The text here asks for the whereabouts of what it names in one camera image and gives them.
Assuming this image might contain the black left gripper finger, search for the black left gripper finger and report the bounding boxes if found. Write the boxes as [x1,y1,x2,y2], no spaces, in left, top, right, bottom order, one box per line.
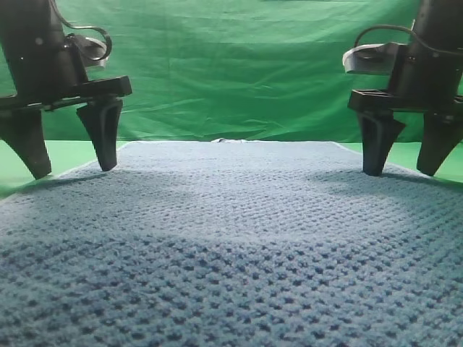
[417,104,462,176]
[357,110,406,176]

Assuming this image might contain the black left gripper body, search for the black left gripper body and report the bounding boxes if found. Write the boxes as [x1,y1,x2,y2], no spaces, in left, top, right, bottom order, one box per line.
[348,0,462,112]

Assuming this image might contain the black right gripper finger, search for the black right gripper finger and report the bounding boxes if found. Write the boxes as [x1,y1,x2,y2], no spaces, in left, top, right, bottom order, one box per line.
[77,98,123,171]
[1,109,51,180]

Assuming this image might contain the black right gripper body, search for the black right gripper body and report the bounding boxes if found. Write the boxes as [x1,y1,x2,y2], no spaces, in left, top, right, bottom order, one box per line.
[1,1,132,111]

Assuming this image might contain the blue waffle-weave towel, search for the blue waffle-weave towel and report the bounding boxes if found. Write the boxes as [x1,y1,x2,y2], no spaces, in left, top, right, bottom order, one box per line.
[1,141,462,346]

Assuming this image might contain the green backdrop cloth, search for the green backdrop cloth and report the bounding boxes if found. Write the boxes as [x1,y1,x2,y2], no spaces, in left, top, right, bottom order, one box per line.
[58,1,418,142]

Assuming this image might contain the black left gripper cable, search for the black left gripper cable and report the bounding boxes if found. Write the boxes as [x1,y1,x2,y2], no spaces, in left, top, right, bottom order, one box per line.
[353,23,463,59]

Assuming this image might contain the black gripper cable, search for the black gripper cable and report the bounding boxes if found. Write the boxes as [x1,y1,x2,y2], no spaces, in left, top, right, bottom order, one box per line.
[48,0,113,61]
[353,23,463,59]

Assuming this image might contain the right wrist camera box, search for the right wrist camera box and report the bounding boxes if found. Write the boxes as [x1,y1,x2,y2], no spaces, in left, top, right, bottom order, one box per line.
[75,35,109,69]

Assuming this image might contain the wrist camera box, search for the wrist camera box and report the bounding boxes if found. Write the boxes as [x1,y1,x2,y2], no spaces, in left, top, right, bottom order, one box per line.
[342,43,399,75]
[75,35,109,69]

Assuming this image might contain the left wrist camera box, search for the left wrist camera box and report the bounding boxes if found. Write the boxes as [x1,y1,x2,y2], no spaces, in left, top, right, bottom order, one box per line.
[342,43,399,75]

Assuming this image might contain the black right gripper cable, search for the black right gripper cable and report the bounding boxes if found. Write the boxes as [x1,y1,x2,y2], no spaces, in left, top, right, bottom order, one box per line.
[48,0,113,61]

